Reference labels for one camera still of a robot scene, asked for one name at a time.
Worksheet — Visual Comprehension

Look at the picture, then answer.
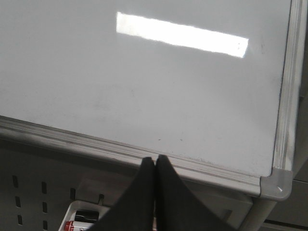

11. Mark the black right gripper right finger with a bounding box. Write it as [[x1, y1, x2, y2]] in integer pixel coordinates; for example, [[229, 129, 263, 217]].
[[156, 155, 223, 231]]

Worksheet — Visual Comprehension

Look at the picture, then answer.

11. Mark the black capped marker in tray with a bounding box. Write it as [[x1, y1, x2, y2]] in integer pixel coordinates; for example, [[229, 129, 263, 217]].
[[74, 210, 99, 223]]

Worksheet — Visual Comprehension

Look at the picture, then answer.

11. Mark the red capped marker in tray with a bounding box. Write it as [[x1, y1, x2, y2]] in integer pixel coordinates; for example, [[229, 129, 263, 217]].
[[64, 220, 94, 231]]

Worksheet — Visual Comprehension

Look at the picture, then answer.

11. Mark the grey perforated metal panel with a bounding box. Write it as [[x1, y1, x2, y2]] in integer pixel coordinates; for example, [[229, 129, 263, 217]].
[[0, 140, 253, 231]]

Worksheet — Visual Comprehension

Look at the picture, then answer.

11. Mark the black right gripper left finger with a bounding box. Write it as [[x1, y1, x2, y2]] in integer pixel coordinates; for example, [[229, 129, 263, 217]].
[[89, 157, 155, 231]]

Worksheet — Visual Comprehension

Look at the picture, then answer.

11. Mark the white whiteboard with aluminium frame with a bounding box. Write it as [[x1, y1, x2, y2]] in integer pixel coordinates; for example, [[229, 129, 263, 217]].
[[0, 0, 308, 201]]

